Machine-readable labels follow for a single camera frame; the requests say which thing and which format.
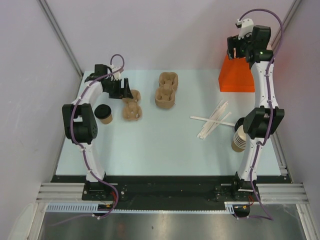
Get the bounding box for stack of paper cups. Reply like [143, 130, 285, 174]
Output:
[231, 125, 247, 153]

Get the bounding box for orange paper gift bag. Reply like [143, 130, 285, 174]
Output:
[218, 55, 255, 93]

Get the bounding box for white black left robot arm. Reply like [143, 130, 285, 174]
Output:
[62, 64, 133, 183]

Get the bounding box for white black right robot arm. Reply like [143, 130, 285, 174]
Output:
[227, 21, 285, 201]

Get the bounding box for white slotted cable duct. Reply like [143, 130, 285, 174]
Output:
[46, 202, 116, 213]

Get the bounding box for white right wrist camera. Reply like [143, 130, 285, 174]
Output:
[235, 18, 254, 40]

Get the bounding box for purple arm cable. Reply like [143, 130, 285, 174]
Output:
[47, 54, 126, 227]
[237, 9, 285, 221]

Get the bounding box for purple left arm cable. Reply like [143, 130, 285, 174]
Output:
[47, 54, 126, 227]

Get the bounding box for black plastic cup lid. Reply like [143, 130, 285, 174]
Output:
[94, 104, 112, 120]

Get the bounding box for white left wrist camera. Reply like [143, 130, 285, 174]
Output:
[109, 64, 123, 81]

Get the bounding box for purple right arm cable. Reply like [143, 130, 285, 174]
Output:
[237, 9, 285, 221]

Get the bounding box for stack of black lids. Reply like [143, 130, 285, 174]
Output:
[234, 117, 245, 132]

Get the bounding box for white wrapped straw pile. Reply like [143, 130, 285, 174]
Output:
[197, 100, 232, 140]

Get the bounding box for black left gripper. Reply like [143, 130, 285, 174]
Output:
[104, 78, 133, 100]

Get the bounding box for brown pulp cup carrier stack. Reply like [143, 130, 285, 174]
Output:
[154, 72, 179, 110]

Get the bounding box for brown paper coffee cup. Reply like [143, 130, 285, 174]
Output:
[100, 114, 113, 125]

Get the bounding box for aluminium frame rail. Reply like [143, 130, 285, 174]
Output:
[36, 182, 84, 203]

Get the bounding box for single brown pulp cup carrier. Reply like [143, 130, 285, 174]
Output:
[122, 89, 143, 122]

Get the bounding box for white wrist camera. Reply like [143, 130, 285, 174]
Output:
[235, 18, 254, 40]
[109, 64, 123, 81]

